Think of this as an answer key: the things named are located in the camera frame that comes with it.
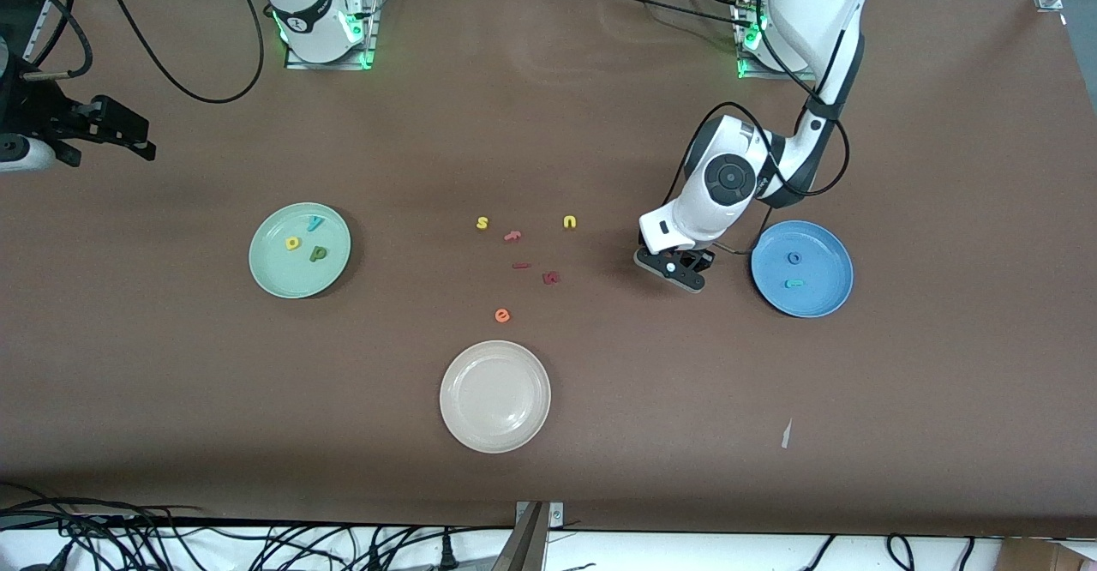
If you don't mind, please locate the blue plate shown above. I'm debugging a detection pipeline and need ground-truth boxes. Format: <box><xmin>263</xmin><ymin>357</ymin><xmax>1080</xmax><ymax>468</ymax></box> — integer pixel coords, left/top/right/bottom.
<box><xmin>751</xmin><ymin>220</ymin><xmax>855</xmax><ymax>319</ymax></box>

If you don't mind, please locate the beige plate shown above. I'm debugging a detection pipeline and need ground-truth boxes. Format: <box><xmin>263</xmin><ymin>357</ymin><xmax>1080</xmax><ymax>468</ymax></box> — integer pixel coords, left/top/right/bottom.
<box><xmin>439</xmin><ymin>340</ymin><xmax>552</xmax><ymax>454</ymax></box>

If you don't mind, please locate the green plate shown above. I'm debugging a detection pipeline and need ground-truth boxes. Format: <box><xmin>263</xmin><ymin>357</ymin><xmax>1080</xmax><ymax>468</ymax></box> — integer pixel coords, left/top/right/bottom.
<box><xmin>248</xmin><ymin>201</ymin><xmax>352</xmax><ymax>300</ymax></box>

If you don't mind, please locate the grey diagonal beam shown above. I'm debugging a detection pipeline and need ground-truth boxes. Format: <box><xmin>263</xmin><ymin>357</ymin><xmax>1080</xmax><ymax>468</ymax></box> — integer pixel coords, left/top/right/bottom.
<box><xmin>490</xmin><ymin>502</ymin><xmax>549</xmax><ymax>571</ymax></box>

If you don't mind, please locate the cardboard box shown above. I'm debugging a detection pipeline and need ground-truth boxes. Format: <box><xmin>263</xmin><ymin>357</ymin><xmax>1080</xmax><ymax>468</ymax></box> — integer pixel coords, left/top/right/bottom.
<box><xmin>997</xmin><ymin>537</ymin><xmax>1097</xmax><ymax>571</ymax></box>

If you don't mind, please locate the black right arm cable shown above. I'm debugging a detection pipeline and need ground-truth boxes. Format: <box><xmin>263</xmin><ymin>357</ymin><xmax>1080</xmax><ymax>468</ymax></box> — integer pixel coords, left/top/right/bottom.
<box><xmin>0</xmin><ymin>0</ymin><xmax>265</xmax><ymax>105</ymax></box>

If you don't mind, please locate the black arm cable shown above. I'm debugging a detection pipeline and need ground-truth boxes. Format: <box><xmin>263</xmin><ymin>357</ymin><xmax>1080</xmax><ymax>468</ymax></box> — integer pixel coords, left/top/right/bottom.
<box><xmin>664</xmin><ymin>0</ymin><xmax>851</xmax><ymax>256</ymax></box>
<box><xmin>0</xmin><ymin>0</ymin><xmax>265</xmax><ymax>105</ymax></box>

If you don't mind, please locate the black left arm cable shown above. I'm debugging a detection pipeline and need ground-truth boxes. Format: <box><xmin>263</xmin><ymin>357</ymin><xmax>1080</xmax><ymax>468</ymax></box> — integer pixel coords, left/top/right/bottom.
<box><xmin>664</xmin><ymin>0</ymin><xmax>851</xmax><ymax>256</ymax></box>

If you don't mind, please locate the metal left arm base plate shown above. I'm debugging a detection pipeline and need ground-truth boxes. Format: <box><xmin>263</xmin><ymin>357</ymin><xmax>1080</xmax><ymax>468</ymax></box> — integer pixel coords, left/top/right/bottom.
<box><xmin>735</xmin><ymin>0</ymin><xmax>829</xmax><ymax>81</ymax></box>

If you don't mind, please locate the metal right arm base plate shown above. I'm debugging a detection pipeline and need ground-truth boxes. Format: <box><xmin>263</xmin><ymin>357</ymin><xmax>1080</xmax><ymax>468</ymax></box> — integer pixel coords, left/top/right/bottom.
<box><xmin>284</xmin><ymin>0</ymin><xmax>381</xmax><ymax>71</ymax></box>

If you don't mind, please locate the metal table bracket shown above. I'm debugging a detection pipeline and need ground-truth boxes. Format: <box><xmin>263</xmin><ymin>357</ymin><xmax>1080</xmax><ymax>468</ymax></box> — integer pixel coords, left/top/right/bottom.
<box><xmin>514</xmin><ymin>501</ymin><xmax>566</xmax><ymax>528</ymax></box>

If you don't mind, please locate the tangled black cable bundle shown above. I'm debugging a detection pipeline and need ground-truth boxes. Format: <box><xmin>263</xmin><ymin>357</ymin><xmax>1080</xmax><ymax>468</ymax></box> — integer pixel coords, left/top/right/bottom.
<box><xmin>0</xmin><ymin>484</ymin><xmax>515</xmax><ymax>571</ymax></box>

